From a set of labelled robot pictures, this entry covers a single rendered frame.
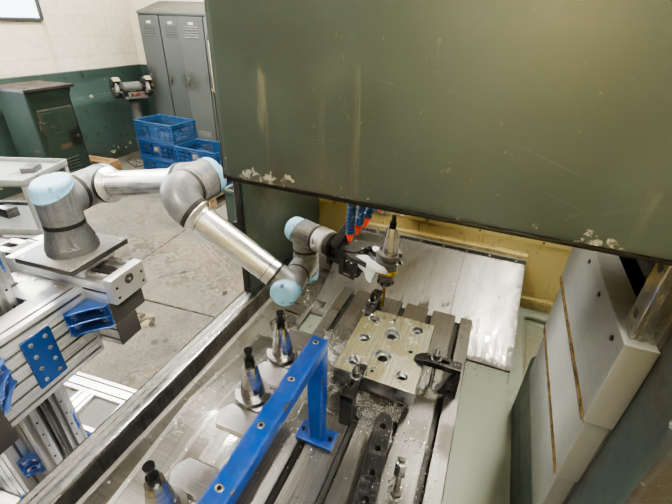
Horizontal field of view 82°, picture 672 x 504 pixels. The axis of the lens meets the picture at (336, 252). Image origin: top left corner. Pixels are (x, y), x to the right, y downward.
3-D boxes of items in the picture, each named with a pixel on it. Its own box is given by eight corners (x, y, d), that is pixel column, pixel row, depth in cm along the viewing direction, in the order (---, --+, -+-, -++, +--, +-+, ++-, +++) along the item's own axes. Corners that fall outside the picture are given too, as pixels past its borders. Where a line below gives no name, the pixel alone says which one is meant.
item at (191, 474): (161, 486, 58) (160, 483, 57) (186, 455, 62) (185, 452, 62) (200, 506, 56) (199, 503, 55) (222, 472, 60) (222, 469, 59)
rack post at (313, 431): (294, 438, 99) (291, 352, 84) (303, 421, 103) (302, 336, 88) (330, 453, 95) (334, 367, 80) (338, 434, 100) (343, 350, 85)
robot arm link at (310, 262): (285, 288, 115) (283, 256, 110) (299, 269, 124) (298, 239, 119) (310, 293, 113) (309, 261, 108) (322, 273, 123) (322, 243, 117)
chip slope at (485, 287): (293, 336, 171) (292, 288, 158) (348, 263, 224) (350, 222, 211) (508, 406, 143) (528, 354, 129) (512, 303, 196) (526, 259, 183)
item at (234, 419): (209, 426, 67) (208, 423, 66) (228, 402, 71) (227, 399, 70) (244, 441, 64) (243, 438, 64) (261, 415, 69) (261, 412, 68)
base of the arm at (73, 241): (33, 254, 121) (21, 225, 116) (74, 233, 133) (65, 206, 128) (71, 263, 117) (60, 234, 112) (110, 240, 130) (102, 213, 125)
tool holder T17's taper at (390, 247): (394, 258, 91) (397, 233, 88) (377, 253, 93) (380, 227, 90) (401, 250, 94) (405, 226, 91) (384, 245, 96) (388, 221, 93)
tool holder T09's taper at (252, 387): (255, 404, 69) (252, 377, 65) (235, 395, 70) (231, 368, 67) (269, 386, 72) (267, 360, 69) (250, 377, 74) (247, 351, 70)
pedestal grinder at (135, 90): (135, 167, 540) (113, 78, 483) (126, 161, 564) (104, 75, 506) (168, 161, 568) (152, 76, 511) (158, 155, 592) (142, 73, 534)
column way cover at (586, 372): (525, 521, 84) (622, 343, 57) (524, 367, 122) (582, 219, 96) (550, 531, 82) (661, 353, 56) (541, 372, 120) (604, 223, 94)
